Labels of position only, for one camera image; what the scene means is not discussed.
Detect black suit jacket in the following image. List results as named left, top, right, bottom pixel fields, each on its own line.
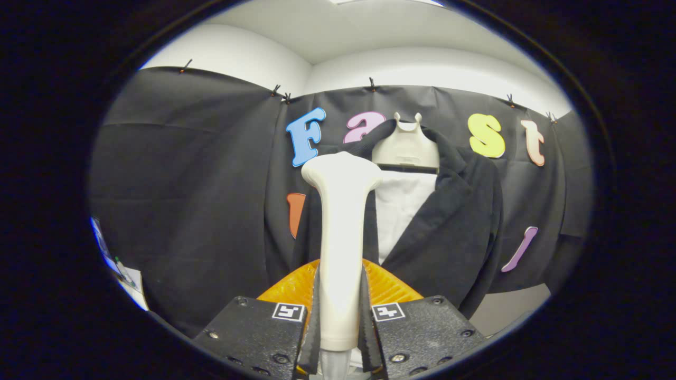
left=264, top=119, right=503, bottom=317

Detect black backdrop cloth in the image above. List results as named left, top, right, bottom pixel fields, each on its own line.
left=89, top=66, right=595, bottom=338

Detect white shirt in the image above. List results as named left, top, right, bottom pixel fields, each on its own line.
left=375, top=170, right=439, bottom=264

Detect row of backdrop clips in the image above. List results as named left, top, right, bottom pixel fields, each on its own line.
left=180, top=58, right=558, bottom=125

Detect white garment steamer with hose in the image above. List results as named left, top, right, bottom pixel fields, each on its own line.
left=301, top=151, right=383, bottom=380

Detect grey cabinet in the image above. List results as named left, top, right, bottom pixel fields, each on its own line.
left=469, top=283, right=551, bottom=337

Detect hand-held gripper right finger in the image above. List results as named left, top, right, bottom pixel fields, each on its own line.
left=361, top=259, right=486, bottom=380

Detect white papers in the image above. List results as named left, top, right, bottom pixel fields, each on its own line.
left=90, top=216, right=149, bottom=312

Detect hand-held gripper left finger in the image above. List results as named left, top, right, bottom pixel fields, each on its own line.
left=193, top=259, right=322, bottom=380

